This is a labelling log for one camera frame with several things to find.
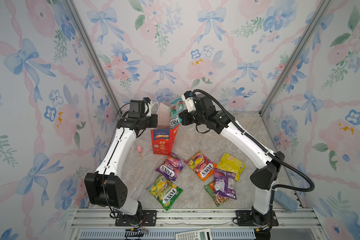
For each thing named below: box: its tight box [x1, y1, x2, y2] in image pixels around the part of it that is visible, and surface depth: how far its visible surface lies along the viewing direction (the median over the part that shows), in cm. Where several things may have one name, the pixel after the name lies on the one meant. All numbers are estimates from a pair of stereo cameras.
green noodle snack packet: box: [204, 181, 230, 207], surface depth 81 cm
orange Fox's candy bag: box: [187, 150, 218, 182], surface depth 92 cm
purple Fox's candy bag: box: [155, 153, 188, 182], surface depth 90 cm
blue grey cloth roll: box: [274, 189, 298, 212], surface depth 79 cm
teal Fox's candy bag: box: [169, 98, 184, 129], surface depth 79 cm
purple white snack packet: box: [214, 168, 237, 200], surface depth 83 cm
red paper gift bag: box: [151, 124, 180, 156], surface depth 84 cm
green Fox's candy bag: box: [146, 174, 183, 211], surface depth 81 cm
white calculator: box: [175, 228, 213, 240], surface depth 70 cm
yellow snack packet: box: [217, 152, 246, 182], surface depth 91 cm
